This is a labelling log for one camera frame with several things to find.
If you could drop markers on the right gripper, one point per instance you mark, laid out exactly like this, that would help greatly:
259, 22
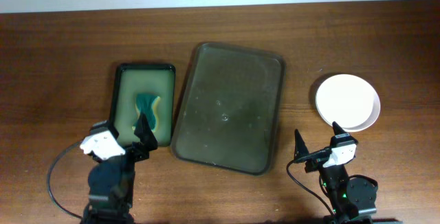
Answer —
302, 154

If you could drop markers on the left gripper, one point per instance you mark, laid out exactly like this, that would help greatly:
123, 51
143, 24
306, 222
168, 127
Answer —
146, 135

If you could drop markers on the green and yellow sponge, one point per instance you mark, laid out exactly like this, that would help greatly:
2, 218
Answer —
146, 103

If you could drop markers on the white plate top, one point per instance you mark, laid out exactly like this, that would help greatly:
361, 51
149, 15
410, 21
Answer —
345, 84

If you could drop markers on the white plate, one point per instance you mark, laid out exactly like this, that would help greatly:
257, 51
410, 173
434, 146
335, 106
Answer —
345, 84
352, 113

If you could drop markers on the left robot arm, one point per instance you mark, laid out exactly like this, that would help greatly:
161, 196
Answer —
111, 182

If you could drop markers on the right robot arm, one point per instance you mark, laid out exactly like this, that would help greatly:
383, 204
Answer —
352, 198

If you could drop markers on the small green water tray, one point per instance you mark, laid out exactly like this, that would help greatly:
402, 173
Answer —
132, 79

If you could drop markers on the large dark serving tray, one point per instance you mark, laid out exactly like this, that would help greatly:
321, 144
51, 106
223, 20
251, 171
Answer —
228, 115

